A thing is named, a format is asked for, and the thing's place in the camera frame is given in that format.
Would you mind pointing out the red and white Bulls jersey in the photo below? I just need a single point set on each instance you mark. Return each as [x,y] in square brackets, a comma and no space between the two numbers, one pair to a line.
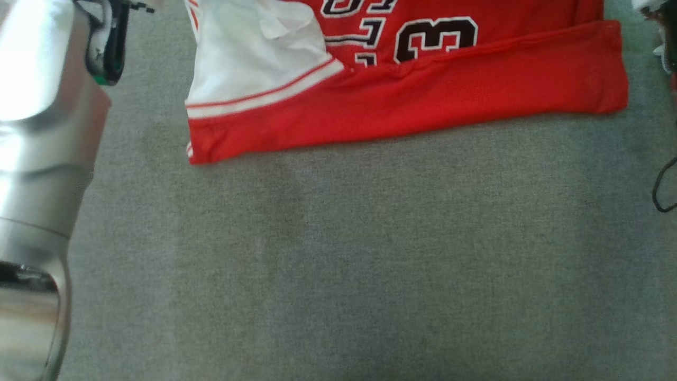
[423,100]

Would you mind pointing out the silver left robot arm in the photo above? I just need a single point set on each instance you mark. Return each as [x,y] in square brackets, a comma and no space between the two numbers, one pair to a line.
[42,132]

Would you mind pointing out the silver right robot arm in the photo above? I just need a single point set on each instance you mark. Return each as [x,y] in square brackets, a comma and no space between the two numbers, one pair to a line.
[669,47]

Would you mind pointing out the grey sofa seat cushion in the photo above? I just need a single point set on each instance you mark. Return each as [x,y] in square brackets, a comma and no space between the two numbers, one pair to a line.
[338,264]

